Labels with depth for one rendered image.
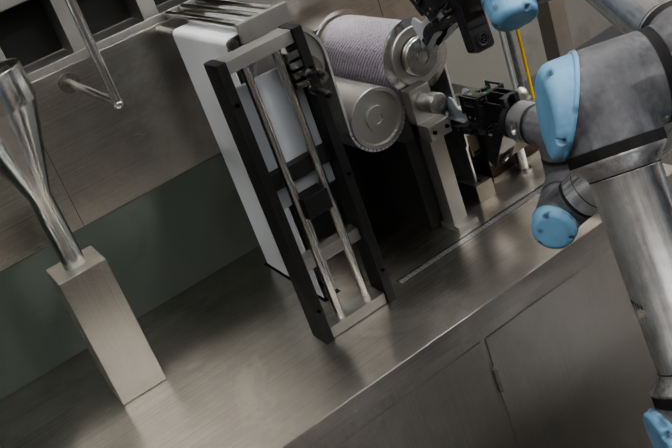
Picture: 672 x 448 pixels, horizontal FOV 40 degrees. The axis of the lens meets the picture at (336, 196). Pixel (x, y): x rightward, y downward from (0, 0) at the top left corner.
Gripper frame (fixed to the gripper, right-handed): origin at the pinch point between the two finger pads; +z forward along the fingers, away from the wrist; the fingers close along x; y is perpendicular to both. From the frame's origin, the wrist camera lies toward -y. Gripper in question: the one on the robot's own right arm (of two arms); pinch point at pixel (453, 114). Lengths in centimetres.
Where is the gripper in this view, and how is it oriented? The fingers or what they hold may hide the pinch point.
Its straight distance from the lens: 187.6
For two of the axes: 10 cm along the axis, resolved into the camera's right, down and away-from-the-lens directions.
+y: -3.1, -8.5, -4.2
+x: -8.0, 4.8, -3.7
